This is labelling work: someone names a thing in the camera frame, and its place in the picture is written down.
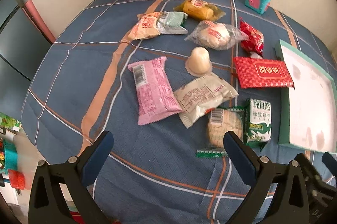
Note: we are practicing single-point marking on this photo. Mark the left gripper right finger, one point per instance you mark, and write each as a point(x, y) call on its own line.
point(290, 200)

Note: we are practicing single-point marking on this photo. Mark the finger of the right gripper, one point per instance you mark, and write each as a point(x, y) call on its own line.
point(330, 163)

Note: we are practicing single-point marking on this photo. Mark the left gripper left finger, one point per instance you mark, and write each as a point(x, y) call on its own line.
point(47, 203)

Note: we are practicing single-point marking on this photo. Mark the green biscuit packet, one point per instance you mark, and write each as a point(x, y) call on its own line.
point(257, 127)

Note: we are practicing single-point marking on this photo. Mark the clear round cracker packet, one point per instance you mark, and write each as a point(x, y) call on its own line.
point(222, 120)

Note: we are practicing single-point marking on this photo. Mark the red patterned packet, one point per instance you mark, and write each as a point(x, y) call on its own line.
point(262, 73)

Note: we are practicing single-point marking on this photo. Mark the white cake packet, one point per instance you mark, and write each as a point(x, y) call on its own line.
point(201, 96)

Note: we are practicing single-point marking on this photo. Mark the pink snack packet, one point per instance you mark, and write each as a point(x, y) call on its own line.
point(155, 96)

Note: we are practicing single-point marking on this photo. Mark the red crinkled snack bag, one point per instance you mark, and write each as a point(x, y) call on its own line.
point(255, 41)

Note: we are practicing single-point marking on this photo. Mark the jelly pudding cup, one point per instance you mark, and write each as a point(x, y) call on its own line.
point(198, 63)

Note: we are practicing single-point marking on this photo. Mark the clear steamed bun packet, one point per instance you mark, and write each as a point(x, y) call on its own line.
point(217, 36)

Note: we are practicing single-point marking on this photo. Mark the orange white bread packet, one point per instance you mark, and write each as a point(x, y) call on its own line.
point(146, 27)

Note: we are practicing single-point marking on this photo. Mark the mint green wafer packet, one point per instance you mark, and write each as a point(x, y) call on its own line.
point(172, 22)

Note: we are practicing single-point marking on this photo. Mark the yellow cake packet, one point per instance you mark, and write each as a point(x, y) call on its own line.
point(200, 10)

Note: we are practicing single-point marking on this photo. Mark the red toy on floor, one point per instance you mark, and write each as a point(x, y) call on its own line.
point(17, 179)

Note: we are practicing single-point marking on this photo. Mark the teal rimmed white tray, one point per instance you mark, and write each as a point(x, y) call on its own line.
point(308, 109)

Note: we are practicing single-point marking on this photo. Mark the teal toy on floor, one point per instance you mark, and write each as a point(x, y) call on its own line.
point(10, 157)

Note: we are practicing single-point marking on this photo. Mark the blue plaid tablecloth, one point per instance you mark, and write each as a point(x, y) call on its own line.
point(152, 174)

